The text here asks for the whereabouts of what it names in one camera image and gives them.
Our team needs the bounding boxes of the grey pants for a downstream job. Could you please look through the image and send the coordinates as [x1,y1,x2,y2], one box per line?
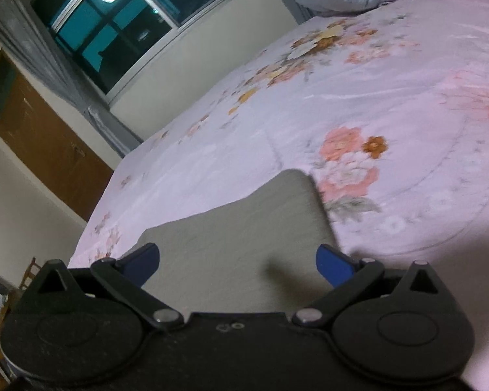
[138,169,335,315]

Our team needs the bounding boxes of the wooden chair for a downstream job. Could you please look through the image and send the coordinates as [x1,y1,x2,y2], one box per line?
[19,257,42,291]

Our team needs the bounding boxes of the brown wooden door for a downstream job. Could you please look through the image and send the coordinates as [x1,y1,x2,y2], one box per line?
[0,52,113,221]

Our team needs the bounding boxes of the pink floral bed sheet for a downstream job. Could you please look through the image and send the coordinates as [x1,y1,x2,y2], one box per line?
[70,0,489,390]

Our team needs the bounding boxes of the grey left curtain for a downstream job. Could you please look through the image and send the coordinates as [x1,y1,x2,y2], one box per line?
[0,0,142,156]

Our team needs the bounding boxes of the window with white frame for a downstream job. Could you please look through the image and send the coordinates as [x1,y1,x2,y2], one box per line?
[31,0,224,101]

